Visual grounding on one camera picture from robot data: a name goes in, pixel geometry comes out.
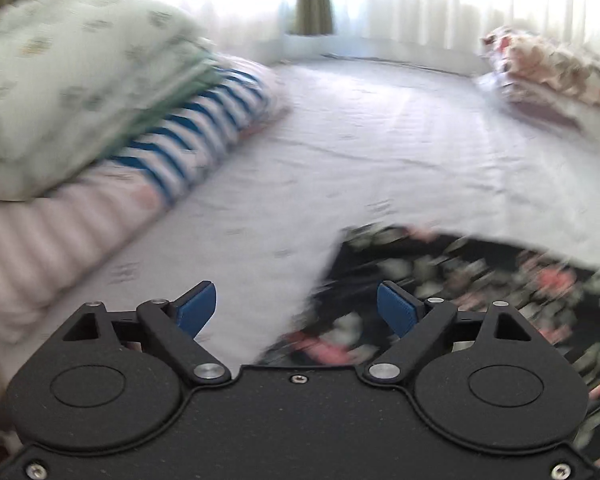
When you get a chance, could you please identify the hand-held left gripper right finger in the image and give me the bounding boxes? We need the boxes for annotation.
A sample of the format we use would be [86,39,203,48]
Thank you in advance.
[362,280,542,387]

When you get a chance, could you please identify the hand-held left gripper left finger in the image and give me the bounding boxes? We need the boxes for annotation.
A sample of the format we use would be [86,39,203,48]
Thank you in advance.
[61,280,233,387]

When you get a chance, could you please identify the black floral pants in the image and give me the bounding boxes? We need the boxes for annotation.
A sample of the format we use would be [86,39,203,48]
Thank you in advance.
[254,224,600,468]

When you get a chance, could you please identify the pink striped pillow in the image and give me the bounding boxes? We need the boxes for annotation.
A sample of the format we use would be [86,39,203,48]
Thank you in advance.
[0,160,173,346]

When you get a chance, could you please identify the light green pillow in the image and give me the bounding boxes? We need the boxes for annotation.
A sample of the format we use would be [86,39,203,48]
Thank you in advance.
[0,0,221,202]

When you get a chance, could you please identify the red floral folded blanket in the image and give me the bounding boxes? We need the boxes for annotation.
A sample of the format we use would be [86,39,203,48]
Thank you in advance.
[475,25,600,136]

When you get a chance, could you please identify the white sheer curtain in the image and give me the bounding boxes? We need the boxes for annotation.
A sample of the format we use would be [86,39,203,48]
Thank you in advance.
[80,0,600,77]

